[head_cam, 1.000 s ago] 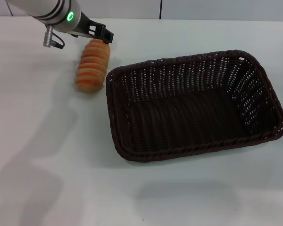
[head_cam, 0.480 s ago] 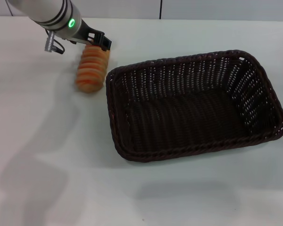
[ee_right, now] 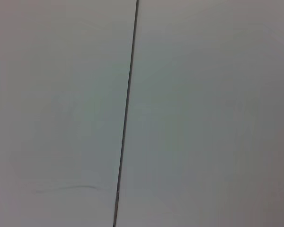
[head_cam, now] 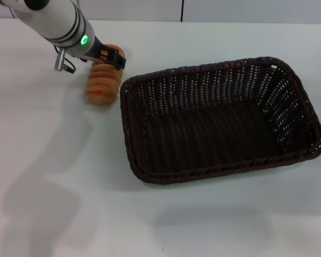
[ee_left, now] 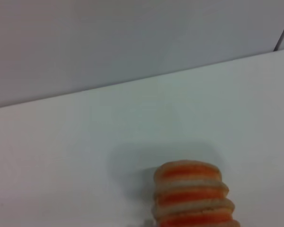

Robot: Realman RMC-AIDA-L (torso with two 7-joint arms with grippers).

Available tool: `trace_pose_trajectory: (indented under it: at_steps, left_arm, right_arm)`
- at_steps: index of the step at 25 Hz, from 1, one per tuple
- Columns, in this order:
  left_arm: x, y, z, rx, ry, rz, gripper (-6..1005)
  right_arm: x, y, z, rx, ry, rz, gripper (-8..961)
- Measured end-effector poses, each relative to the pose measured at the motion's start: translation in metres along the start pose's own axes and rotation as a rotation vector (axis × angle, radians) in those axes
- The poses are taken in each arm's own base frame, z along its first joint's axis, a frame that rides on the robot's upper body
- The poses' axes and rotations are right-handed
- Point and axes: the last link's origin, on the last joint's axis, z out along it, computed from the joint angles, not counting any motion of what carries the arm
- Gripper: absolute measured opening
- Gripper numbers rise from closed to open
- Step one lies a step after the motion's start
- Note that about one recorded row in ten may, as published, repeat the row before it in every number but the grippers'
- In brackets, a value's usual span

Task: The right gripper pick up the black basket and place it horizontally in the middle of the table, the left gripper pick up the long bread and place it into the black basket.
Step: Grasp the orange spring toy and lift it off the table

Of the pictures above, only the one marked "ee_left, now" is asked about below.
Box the orange striped bread loaf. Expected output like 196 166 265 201
152 160 241 227

